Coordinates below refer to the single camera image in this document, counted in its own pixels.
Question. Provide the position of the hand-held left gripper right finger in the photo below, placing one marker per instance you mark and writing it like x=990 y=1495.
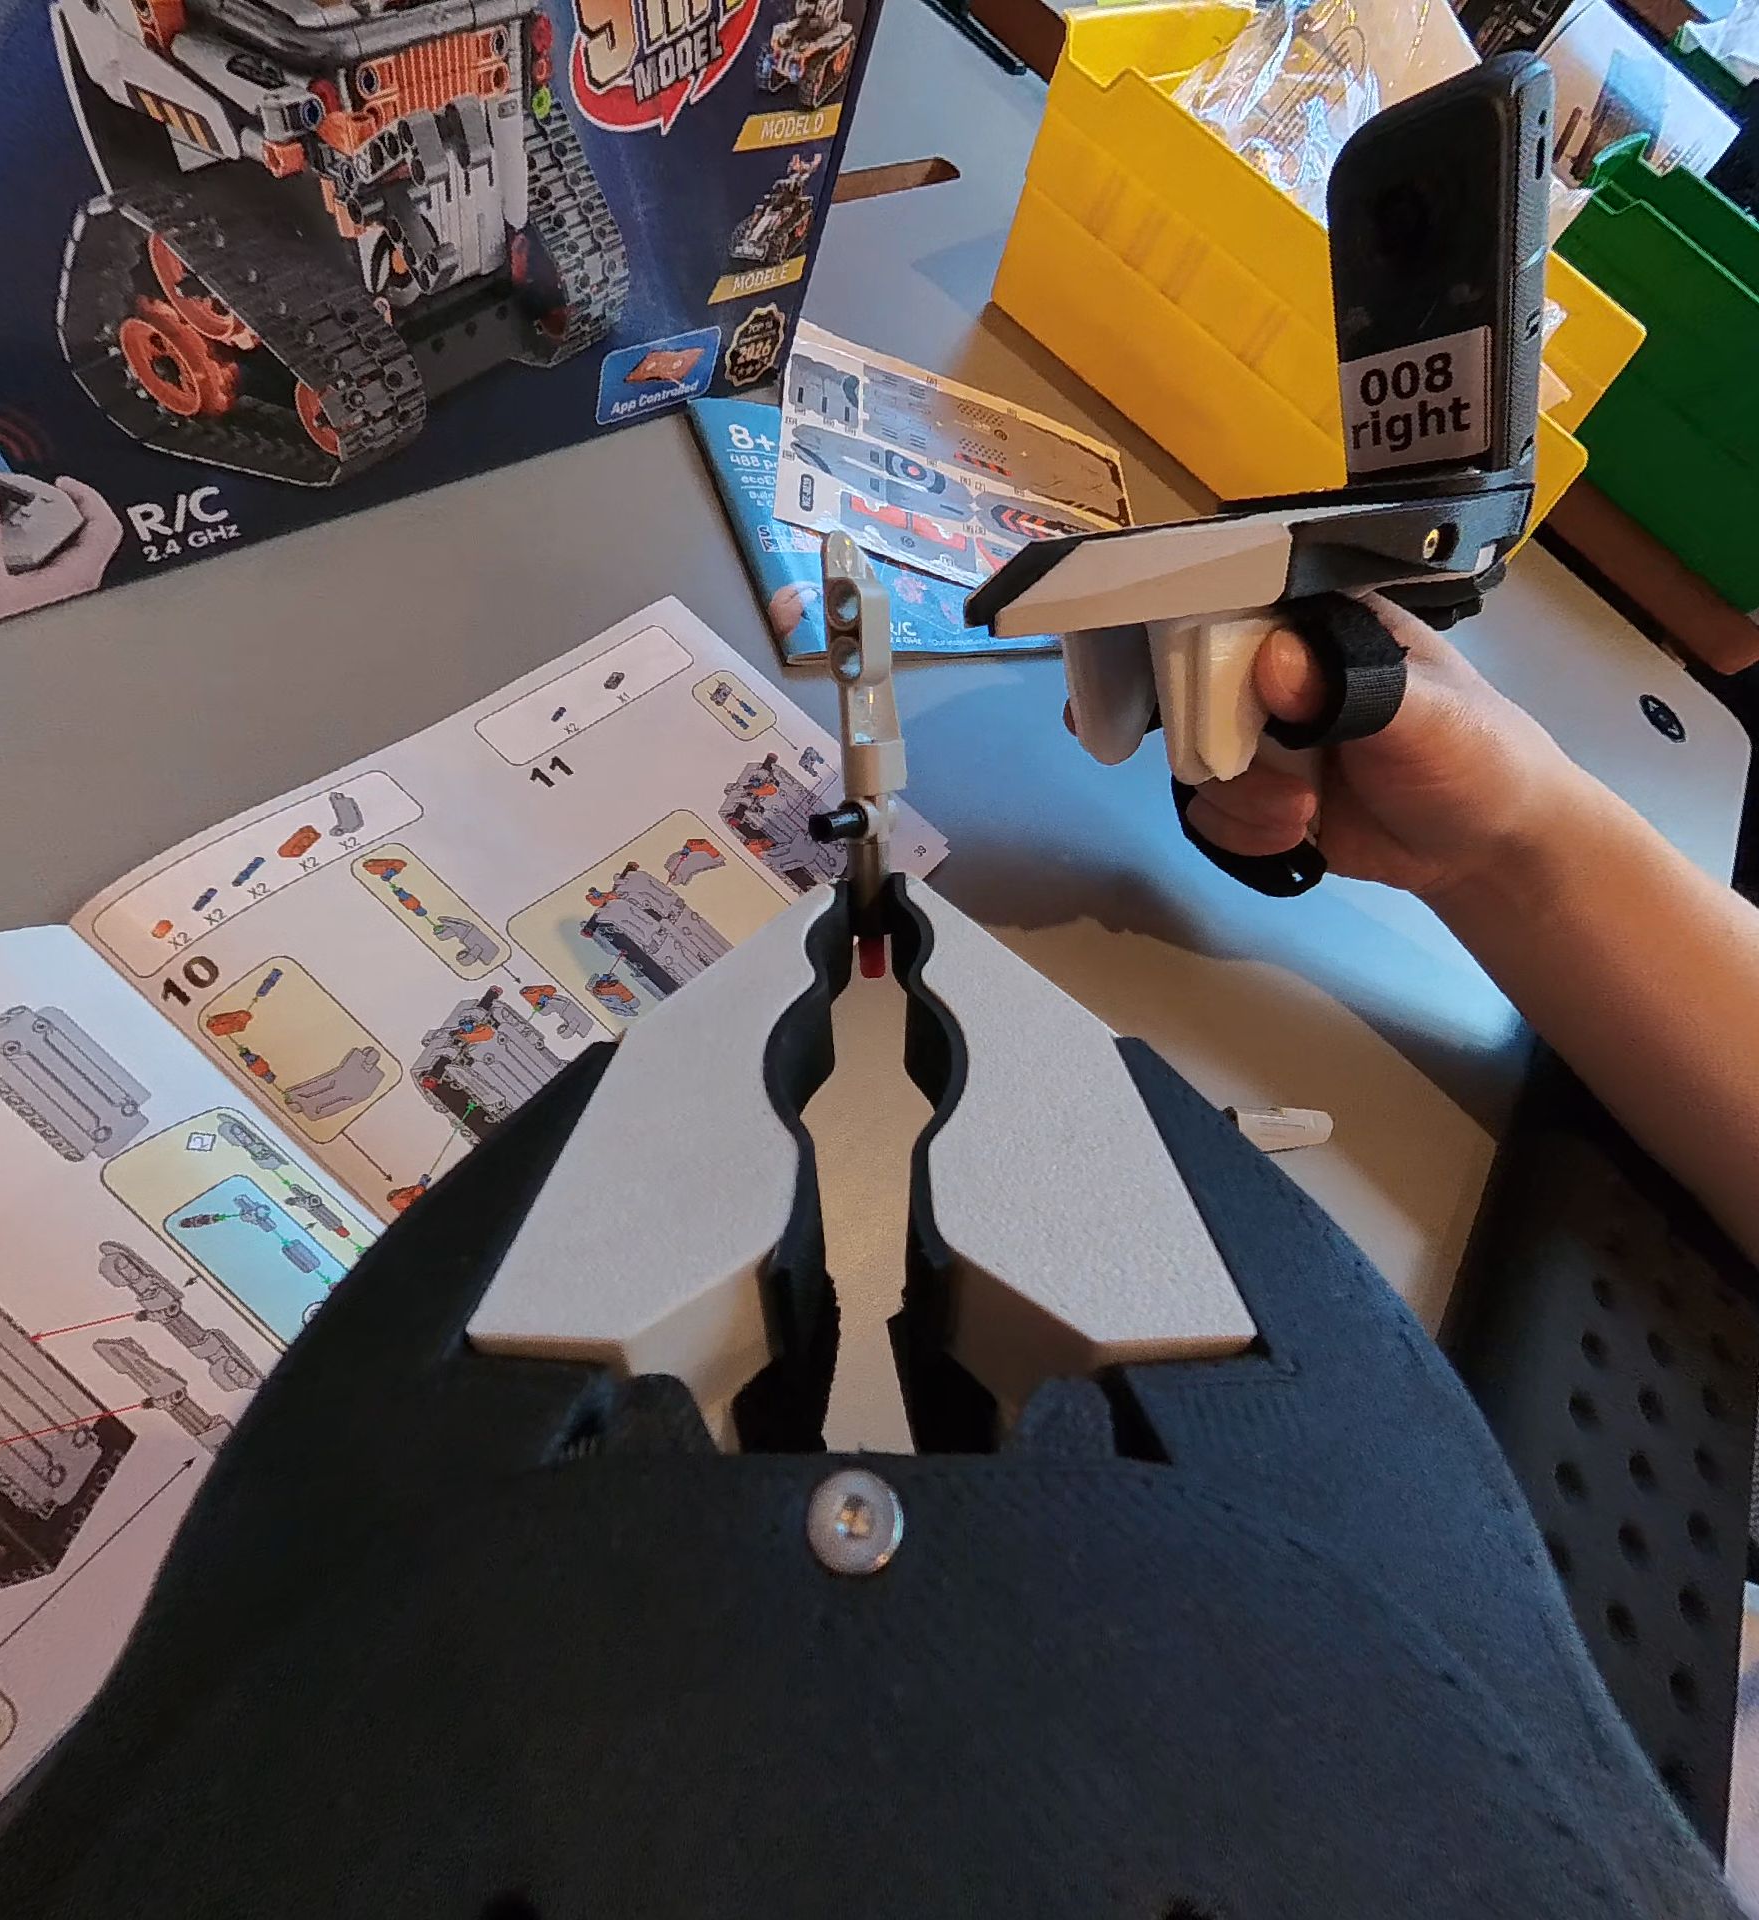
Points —
x=1074 y=1184

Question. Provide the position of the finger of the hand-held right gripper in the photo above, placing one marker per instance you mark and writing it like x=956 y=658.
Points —
x=1163 y=579

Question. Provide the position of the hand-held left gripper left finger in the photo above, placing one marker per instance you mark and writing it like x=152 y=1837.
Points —
x=640 y=1184

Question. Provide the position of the small pale grey block piece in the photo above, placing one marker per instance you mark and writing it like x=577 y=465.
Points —
x=1278 y=1131

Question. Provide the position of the grey building block assembly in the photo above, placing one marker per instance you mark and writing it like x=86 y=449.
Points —
x=857 y=615

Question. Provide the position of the person's right forearm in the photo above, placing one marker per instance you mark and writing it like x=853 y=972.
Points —
x=1689 y=1051

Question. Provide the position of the grey desk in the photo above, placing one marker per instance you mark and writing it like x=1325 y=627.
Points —
x=370 y=631

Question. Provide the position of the person's right hand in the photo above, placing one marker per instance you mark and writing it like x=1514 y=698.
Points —
x=1435 y=764

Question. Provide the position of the clear plastic bag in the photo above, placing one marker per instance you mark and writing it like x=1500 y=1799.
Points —
x=1270 y=75

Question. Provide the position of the robot sticker sheet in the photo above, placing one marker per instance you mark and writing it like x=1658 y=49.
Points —
x=941 y=449

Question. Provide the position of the yellow plastic bin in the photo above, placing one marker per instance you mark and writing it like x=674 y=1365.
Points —
x=1148 y=271

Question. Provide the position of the green plastic bin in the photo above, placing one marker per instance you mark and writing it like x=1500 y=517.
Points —
x=1719 y=421

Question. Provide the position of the closed blue instruction booklet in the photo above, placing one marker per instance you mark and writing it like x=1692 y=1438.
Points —
x=760 y=497

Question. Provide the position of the brown cardboard piece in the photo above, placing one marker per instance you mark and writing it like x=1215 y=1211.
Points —
x=1661 y=601

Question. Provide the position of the open white instruction booklet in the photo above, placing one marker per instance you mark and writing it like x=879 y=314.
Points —
x=217 y=1051

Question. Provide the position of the small round black sticker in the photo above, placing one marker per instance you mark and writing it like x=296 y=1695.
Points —
x=1661 y=719

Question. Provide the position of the blue robot toy box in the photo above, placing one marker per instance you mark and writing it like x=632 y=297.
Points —
x=38 y=149

